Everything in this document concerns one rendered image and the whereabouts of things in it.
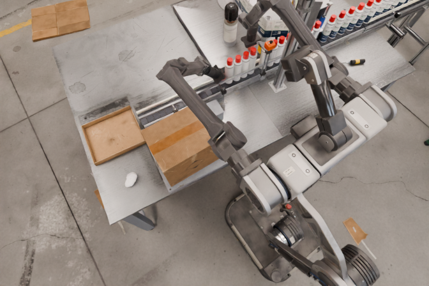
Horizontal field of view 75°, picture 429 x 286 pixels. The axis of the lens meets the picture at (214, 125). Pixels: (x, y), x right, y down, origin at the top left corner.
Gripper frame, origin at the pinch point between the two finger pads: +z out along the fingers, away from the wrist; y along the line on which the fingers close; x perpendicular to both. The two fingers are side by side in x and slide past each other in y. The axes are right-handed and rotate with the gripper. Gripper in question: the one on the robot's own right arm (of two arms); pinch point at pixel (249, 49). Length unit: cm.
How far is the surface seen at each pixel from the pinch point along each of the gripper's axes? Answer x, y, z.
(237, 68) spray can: 8.7, 12.9, 0.8
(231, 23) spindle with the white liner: -18.9, 2.0, -4.9
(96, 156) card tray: 13, 106, 19
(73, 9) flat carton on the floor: -220, 94, 101
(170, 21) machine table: -63, 26, 19
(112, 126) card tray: -1, 92, 19
